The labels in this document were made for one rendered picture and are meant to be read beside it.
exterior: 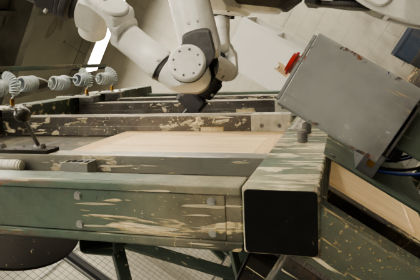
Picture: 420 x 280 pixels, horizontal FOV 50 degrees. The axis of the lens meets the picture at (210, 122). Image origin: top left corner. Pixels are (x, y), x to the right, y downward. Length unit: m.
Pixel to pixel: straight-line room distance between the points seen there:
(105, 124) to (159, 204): 0.89
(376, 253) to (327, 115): 0.22
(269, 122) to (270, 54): 3.82
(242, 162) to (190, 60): 0.24
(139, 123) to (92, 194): 0.78
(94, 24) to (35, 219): 0.43
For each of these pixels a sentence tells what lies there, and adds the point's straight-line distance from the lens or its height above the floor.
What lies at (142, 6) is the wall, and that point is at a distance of 7.32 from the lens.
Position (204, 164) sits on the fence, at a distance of 0.99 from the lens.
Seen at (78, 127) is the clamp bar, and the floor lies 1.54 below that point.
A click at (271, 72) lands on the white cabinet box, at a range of 5.25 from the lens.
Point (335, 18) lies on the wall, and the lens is 6.52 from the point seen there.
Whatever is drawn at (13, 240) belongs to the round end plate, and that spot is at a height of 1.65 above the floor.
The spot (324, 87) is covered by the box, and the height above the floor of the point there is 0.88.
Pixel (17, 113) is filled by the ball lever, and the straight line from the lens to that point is 1.14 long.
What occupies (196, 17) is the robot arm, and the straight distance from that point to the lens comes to 0.97.
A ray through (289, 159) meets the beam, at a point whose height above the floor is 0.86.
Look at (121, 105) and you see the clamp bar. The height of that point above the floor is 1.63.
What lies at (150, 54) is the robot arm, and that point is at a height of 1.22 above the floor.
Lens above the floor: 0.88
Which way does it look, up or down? 10 degrees up
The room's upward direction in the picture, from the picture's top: 58 degrees counter-clockwise
